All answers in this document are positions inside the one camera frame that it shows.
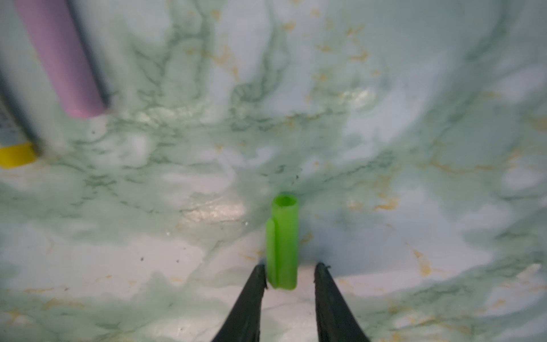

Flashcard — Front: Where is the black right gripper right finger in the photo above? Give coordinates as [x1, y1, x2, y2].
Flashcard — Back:
[314, 262, 370, 342]

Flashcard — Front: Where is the pink pen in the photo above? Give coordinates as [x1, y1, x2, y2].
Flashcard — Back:
[14, 0, 106, 118]

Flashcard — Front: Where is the light green pen cap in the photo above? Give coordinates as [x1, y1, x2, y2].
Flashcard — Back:
[266, 194, 299, 290]

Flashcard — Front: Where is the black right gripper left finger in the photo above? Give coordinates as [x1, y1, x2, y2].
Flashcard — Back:
[212, 264, 267, 342]

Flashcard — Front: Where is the white pen yellow end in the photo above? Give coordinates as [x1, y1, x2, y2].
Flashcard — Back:
[1, 74, 39, 170]

